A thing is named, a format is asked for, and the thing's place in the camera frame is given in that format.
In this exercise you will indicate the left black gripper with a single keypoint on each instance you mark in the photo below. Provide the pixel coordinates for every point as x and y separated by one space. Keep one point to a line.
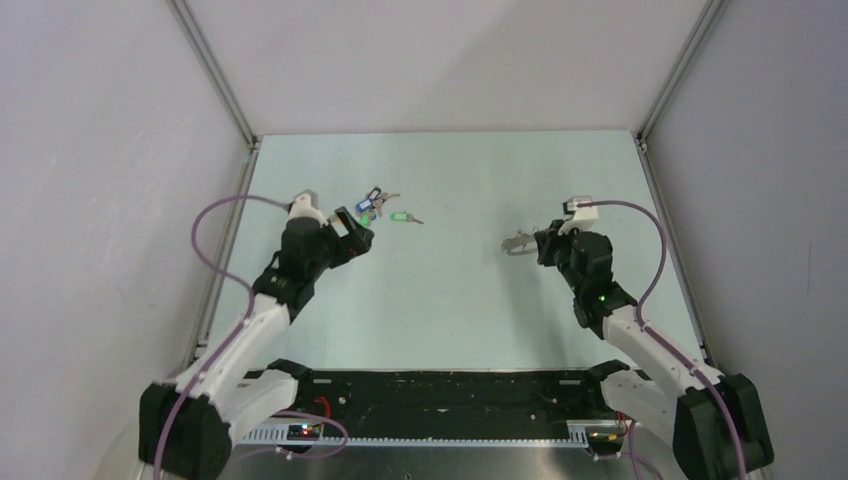
356 243

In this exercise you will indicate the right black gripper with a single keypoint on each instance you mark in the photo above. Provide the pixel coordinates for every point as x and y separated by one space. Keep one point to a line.
547 239

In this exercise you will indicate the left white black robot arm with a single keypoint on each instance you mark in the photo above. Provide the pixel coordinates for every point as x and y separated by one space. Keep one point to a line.
188 426

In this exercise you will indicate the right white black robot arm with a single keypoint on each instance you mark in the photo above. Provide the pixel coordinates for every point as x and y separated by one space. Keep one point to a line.
713 422

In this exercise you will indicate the blue tagged key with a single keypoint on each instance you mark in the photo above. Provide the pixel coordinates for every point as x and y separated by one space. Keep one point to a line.
366 205

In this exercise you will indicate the black tagged key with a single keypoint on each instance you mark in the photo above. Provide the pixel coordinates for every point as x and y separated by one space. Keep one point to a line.
376 194

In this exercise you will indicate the right controller board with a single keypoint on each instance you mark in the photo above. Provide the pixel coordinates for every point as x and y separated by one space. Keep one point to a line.
605 445

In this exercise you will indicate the controller board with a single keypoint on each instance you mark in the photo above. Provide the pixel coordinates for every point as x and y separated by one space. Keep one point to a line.
300 433
605 445

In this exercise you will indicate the left controller board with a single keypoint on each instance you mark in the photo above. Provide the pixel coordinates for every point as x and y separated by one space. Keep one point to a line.
300 433

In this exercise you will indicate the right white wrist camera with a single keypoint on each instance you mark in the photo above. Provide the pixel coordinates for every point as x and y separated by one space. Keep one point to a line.
580 214

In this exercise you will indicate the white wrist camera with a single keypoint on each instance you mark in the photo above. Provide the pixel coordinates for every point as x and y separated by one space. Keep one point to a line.
305 205
580 214

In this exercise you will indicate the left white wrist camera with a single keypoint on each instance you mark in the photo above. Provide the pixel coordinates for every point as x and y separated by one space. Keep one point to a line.
305 205

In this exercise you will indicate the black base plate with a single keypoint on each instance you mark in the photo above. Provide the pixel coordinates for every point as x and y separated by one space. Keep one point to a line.
532 403

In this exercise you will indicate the metal cable duct rail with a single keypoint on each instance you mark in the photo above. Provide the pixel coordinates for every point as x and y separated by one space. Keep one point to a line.
281 435

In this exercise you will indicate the right aluminium frame post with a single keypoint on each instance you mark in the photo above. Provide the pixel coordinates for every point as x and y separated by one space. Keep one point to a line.
696 40

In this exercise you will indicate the aluminium frame post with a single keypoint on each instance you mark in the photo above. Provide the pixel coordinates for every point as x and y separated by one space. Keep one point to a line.
696 40
198 42

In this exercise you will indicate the left aluminium frame post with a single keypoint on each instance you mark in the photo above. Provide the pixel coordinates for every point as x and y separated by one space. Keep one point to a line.
198 42

